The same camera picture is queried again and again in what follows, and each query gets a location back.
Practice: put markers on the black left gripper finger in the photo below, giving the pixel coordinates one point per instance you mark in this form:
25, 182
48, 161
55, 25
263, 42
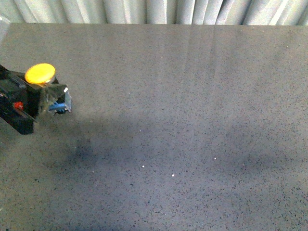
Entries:
46, 98

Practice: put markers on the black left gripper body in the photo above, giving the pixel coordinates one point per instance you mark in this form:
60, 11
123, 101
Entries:
19, 101

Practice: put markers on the yellow push button switch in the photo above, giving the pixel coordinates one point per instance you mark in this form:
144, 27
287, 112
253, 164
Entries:
42, 74

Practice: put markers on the white pleated curtain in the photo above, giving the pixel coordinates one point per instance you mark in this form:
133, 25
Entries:
183, 12

